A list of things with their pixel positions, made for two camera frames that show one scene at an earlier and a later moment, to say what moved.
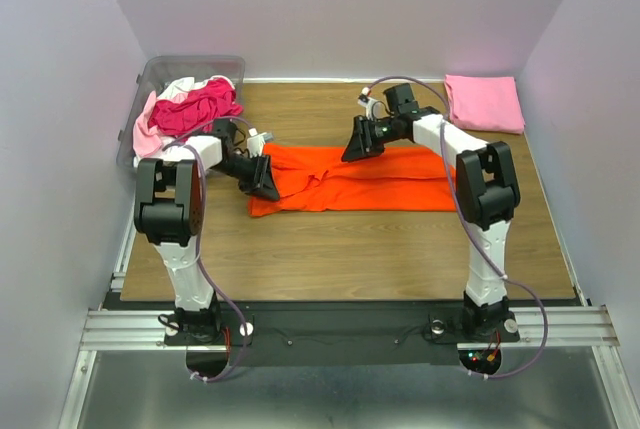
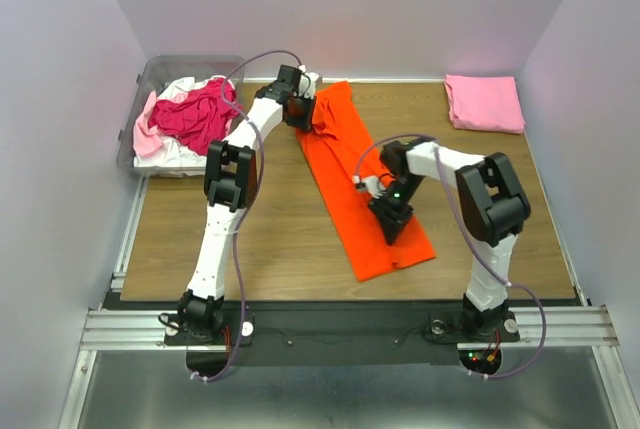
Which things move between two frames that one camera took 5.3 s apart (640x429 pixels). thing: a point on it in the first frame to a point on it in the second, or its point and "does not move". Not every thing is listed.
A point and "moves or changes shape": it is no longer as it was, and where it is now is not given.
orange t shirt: (317, 179) moves or changes shape
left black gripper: (261, 183) to (306, 121)
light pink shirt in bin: (147, 141) does not move
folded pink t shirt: (486, 103) does not move
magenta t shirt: (194, 112) does not move
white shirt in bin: (176, 87) does not move
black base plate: (341, 334) does not move
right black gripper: (361, 143) to (391, 220)
